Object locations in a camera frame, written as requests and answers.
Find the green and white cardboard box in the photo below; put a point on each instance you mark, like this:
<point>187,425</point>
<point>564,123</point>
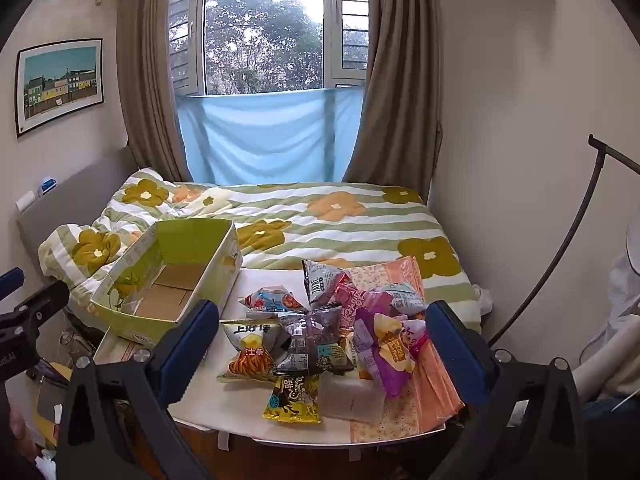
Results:
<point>170,295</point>

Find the blue and white small item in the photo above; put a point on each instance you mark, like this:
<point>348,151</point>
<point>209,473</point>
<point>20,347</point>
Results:
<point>47,186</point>

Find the white framed window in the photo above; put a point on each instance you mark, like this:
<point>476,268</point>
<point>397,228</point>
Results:
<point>265,30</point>

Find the brown curtain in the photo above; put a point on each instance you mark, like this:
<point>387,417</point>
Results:
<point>400,100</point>
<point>147,85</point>

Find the pink striped marshmallow packet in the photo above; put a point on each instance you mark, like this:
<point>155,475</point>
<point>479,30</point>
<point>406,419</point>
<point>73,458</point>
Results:
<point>352,297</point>

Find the light blue cloth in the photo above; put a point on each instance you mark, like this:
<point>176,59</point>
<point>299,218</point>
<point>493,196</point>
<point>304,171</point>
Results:
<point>265,135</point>

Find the person's body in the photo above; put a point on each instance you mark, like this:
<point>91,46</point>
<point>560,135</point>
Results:
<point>610,360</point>

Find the white wall socket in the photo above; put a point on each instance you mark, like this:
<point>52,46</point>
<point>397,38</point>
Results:
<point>25,204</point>

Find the black curved lamp stand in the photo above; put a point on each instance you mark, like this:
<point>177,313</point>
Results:
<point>587,195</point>

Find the pile of snack packets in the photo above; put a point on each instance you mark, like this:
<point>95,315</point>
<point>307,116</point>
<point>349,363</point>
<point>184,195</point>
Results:
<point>325,340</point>

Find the grey crisp packet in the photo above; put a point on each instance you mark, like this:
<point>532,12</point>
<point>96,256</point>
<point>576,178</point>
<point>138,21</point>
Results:
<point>320,277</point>

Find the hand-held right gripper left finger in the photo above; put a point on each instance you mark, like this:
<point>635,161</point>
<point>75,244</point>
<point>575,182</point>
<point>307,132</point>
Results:
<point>189,355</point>

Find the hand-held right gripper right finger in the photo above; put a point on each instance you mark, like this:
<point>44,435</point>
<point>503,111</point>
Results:
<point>457,355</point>

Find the floral striped quilt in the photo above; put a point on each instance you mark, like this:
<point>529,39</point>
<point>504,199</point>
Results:
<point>320,220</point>

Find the framed wall picture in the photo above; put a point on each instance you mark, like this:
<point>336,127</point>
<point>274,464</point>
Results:
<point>59,85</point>

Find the grey bed headboard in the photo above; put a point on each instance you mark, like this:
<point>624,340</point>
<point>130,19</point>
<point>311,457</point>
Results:
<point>85,195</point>

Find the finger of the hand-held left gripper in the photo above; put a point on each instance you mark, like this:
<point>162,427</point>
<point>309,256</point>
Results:
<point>42,297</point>
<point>11,282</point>

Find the orange patterned cloth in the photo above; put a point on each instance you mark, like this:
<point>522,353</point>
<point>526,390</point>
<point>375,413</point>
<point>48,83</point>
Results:
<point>430,390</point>

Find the white yellow fries packet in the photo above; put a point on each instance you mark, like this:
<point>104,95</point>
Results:
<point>247,352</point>

